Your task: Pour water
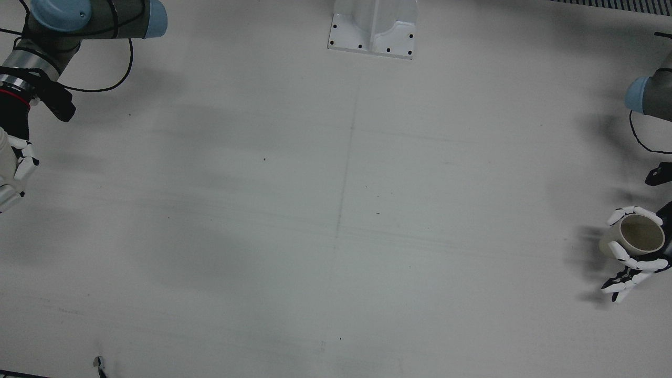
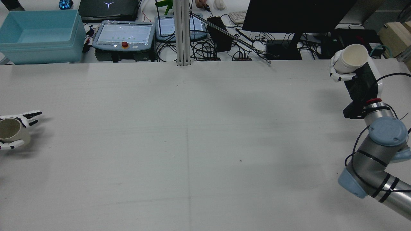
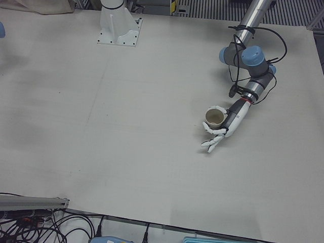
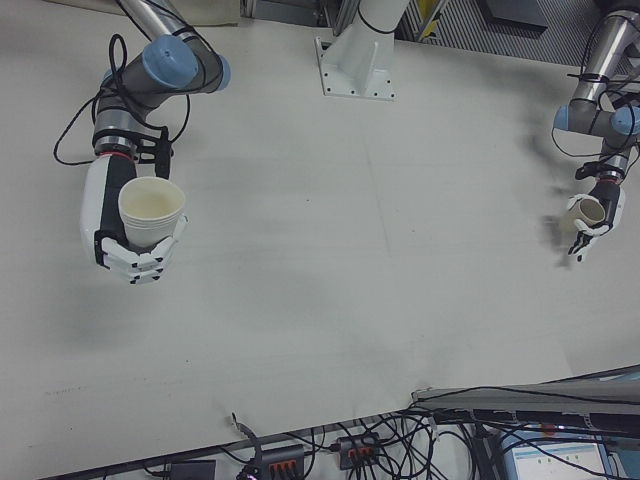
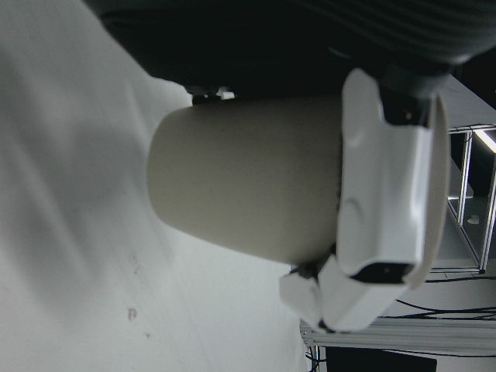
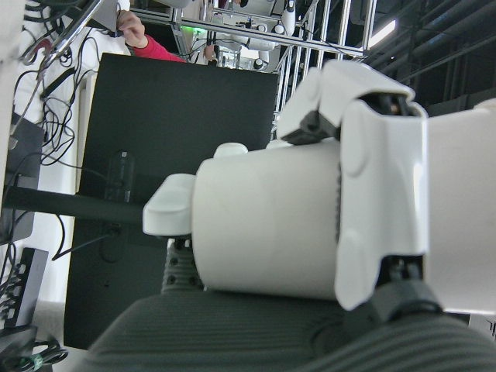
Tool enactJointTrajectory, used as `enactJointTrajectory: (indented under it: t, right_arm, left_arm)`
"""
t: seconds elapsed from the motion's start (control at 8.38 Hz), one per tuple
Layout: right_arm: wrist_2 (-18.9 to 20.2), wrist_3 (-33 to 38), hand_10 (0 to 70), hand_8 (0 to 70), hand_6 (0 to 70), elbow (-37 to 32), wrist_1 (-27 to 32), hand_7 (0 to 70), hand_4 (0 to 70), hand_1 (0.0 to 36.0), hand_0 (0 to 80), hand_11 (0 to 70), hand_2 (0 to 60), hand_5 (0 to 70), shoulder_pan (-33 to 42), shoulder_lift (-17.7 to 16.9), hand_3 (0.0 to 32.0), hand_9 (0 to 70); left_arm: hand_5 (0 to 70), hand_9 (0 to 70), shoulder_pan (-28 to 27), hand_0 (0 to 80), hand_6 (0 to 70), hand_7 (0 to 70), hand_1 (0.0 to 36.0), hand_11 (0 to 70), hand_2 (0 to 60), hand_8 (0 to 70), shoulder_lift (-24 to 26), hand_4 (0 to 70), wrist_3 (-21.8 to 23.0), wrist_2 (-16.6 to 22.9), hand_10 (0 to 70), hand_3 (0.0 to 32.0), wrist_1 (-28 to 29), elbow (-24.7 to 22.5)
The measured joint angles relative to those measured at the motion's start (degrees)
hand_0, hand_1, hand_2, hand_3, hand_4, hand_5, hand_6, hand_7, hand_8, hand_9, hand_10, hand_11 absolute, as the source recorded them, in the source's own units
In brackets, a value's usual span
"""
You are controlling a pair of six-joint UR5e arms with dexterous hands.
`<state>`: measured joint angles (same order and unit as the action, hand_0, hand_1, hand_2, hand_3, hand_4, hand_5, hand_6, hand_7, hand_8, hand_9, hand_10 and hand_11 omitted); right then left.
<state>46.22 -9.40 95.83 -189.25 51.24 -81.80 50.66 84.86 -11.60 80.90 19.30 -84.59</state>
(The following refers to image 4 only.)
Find black flat box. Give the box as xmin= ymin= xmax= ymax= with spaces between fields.
xmin=164 ymin=459 xmax=219 ymax=480

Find white paper cup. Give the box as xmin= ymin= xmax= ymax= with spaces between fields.
xmin=118 ymin=176 xmax=187 ymax=250

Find black tangled cable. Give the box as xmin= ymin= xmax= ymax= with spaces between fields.
xmin=309 ymin=404 xmax=491 ymax=480

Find dark grey box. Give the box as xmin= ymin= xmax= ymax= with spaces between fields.
xmin=482 ymin=0 xmax=549 ymax=36

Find aluminium profile rail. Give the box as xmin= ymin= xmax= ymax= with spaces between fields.
xmin=410 ymin=367 xmax=640 ymax=416

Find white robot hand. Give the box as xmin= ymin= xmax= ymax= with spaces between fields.
xmin=81 ymin=152 xmax=190 ymax=287
xmin=566 ymin=182 xmax=628 ymax=263

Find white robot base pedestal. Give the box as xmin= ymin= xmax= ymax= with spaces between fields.
xmin=313 ymin=0 xmax=400 ymax=103

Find grey power strip orange switches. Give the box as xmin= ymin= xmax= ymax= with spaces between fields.
xmin=252 ymin=443 xmax=307 ymax=476
xmin=335 ymin=433 xmax=387 ymax=471

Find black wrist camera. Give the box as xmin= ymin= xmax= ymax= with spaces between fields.
xmin=574 ymin=160 xmax=609 ymax=182
xmin=133 ymin=127 xmax=175 ymax=180

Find black long bar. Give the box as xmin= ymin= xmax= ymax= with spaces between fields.
xmin=432 ymin=407 xmax=640 ymax=436

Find grey slatted panel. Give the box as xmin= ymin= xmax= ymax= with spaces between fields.
xmin=399 ymin=0 xmax=601 ymax=66

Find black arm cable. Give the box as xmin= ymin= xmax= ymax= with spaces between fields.
xmin=53 ymin=33 xmax=192 ymax=166
xmin=551 ymin=24 xmax=640 ymax=161

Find monitor screen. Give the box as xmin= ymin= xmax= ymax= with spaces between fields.
xmin=502 ymin=434 xmax=609 ymax=480

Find beige cup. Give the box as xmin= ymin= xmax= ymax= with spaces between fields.
xmin=563 ymin=195 xmax=608 ymax=234

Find black cable with metal connector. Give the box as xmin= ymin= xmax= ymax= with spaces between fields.
xmin=229 ymin=412 xmax=266 ymax=480

